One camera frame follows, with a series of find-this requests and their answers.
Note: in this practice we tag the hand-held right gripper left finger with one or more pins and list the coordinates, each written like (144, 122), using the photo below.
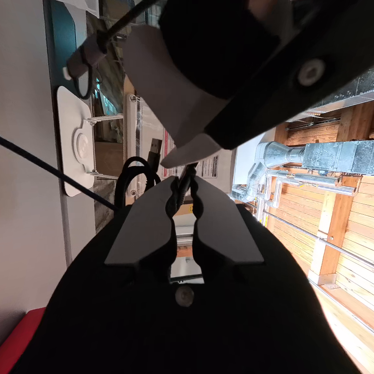
(140, 230)

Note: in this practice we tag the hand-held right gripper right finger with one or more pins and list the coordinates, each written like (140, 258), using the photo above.
(228, 230)

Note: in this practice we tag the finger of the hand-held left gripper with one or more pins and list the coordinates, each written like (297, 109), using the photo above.
(192, 152)
(163, 87)

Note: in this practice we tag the red plastic bin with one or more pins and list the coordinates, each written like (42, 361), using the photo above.
(17, 344)

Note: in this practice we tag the person's left hand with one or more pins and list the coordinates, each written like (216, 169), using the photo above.
(268, 7)

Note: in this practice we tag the wooden-edged sign stand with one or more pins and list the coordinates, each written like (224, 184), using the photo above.
(76, 140)

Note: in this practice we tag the dark green desk mat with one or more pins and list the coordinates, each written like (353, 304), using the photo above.
(62, 43)

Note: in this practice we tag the silver ventilation duct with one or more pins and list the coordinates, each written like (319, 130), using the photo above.
(321, 157)

